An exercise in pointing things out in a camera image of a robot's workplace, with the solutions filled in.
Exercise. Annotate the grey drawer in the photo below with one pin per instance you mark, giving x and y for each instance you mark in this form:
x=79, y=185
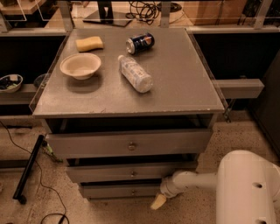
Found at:
x=129, y=143
x=119, y=172
x=119, y=191

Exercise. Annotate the grey top drawer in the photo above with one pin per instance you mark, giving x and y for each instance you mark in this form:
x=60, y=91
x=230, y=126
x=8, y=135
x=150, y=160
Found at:
x=129, y=143

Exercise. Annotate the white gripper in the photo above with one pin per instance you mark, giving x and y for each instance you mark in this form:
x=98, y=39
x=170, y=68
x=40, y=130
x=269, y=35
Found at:
x=167, y=189

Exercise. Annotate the white bowl with items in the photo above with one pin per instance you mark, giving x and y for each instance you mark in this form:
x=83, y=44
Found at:
x=10, y=83

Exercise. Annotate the blue pepsi can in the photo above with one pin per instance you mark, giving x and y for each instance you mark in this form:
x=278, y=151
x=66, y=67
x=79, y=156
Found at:
x=139, y=43

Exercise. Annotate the grey drawer cabinet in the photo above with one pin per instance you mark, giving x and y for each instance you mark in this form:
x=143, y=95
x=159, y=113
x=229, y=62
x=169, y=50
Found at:
x=182, y=96

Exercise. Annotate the black bar on floor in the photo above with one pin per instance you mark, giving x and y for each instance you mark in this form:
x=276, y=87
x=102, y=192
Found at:
x=18, y=194

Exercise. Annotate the black monitor stand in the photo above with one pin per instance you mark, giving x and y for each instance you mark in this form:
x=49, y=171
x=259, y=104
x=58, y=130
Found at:
x=106, y=16

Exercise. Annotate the beige paper bowl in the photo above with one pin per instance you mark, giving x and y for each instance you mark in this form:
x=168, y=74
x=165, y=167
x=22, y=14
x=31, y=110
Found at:
x=80, y=66

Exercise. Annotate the grey middle drawer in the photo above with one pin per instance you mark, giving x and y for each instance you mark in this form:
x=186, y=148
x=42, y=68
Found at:
x=119, y=172

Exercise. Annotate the grey bottom drawer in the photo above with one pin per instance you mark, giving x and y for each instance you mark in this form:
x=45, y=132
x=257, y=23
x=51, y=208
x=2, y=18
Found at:
x=119, y=191

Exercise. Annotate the clear plastic water bottle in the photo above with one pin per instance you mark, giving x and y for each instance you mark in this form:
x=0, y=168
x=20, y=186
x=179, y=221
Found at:
x=138, y=78

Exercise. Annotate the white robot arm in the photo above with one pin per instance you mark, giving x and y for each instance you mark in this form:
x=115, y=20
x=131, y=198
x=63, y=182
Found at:
x=247, y=188

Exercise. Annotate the cardboard box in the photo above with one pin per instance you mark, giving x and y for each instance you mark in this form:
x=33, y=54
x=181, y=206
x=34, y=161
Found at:
x=216, y=12

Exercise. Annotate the yellow sponge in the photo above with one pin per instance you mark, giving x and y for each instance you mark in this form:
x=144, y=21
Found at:
x=88, y=44

